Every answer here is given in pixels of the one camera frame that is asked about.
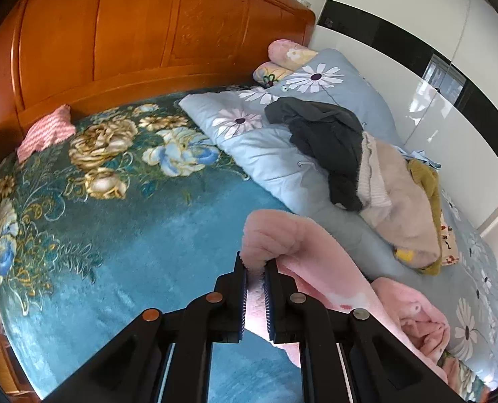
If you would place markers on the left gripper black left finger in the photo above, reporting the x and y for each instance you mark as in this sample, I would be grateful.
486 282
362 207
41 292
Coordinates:
219 315

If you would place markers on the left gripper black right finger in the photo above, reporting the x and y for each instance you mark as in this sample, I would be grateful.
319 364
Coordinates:
287 310

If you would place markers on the pink fleece pajama garment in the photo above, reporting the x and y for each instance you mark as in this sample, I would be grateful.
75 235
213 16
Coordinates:
323 270

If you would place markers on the beige fleece garment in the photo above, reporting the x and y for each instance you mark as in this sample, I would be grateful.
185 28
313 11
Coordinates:
396 207

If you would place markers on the white red floral cloth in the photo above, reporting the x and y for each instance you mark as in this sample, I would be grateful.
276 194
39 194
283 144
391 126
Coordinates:
449 251

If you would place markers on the light blue daisy quilt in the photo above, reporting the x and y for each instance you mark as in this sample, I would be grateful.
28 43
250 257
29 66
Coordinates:
466 293

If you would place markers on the dark grey garment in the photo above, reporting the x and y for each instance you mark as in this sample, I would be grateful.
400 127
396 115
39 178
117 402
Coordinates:
332 135

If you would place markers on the olive yellow garment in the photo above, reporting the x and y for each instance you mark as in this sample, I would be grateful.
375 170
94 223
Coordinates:
429 184

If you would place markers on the pink floral pillow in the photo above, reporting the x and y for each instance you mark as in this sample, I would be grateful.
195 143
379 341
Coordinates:
268 74
289 54

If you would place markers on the pink white striped cloth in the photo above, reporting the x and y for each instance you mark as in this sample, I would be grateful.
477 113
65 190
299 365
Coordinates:
49 130

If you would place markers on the white black sliding wardrobe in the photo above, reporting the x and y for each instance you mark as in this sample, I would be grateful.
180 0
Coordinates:
436 64

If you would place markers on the orange wooden headboard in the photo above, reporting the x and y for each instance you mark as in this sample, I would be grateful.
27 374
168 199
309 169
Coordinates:
97 54

